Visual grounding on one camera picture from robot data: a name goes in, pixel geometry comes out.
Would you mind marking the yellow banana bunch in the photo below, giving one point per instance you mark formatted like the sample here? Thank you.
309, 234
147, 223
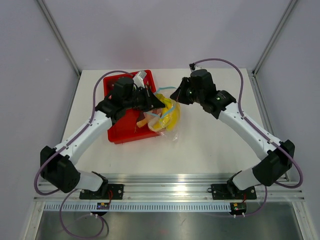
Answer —
167, 118

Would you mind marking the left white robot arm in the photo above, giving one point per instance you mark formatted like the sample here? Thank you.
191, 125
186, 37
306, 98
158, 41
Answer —
58, 164

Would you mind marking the red plastic tray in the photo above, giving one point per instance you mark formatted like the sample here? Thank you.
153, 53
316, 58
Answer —
126, 129

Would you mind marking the right small circuit board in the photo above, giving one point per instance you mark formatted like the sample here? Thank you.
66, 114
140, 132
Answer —
236, 207

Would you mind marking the aluminium rail front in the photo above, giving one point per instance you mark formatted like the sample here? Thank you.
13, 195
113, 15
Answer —
173, 188

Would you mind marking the small circuit board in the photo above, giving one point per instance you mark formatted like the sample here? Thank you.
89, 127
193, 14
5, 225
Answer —
236, 207
103, 206

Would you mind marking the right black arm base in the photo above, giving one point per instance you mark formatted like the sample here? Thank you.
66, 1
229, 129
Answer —
228, 191

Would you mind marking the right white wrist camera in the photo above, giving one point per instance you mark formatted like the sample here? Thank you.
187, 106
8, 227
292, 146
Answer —
194, 67

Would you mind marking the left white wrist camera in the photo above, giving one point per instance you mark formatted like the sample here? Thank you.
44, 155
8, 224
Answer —
138, 79

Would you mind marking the white slotted cable duct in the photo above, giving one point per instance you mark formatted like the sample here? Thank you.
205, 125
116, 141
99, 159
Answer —
211, 207

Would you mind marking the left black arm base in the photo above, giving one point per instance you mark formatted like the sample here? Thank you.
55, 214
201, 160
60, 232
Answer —
107, 191

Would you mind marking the right aluminium frame post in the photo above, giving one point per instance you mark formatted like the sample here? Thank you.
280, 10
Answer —
285, 17

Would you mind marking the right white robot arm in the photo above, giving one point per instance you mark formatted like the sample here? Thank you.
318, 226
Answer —
274, 155

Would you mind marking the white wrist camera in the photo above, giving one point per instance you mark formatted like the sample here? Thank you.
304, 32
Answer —
138, 79
194, 67

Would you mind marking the aluminium frame post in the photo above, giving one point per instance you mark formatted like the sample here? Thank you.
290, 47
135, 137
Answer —
285, 17
49, 18

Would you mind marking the clear zip top bag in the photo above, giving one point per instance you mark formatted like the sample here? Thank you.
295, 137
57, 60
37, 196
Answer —
167, 91

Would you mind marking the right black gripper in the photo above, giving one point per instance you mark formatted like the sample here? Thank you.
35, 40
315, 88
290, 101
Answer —
179, 95

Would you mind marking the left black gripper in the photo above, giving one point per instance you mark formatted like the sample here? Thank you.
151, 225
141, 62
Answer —
151, 102

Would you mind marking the left aluminium frame post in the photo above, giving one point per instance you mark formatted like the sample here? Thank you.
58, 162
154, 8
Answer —
49, 18

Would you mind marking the left small circuit board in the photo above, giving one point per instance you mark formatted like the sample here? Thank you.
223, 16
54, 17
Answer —
103, 206

